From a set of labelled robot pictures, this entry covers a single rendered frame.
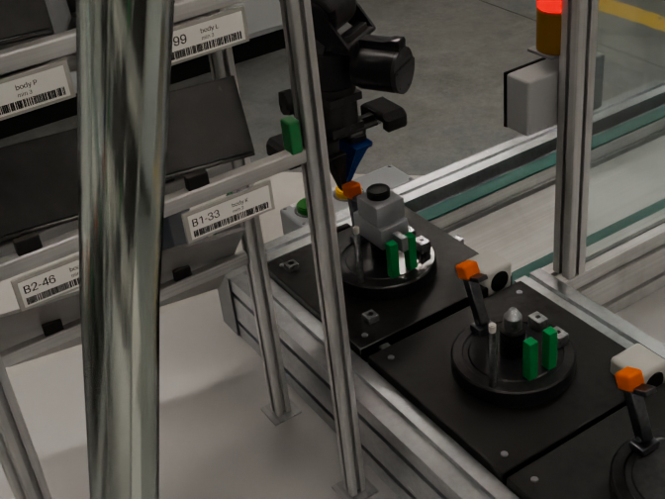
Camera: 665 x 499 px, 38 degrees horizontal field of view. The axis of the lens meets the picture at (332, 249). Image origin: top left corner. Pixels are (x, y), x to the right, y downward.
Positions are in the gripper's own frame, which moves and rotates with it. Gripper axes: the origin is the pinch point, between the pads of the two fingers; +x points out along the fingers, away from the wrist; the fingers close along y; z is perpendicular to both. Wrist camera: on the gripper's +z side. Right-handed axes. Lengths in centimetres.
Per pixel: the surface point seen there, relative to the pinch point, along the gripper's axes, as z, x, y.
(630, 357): -43.1, 9.7, -9.3
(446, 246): -9.6, 12.1, -9.9
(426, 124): 180, 111, -146
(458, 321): -23.7, 12.0, -0.6
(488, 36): 232, 111, -222
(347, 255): -5.2, 10.2, 3.3
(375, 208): -10.8, 0.7, 1.9
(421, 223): -2.6, 12.2, -10.8
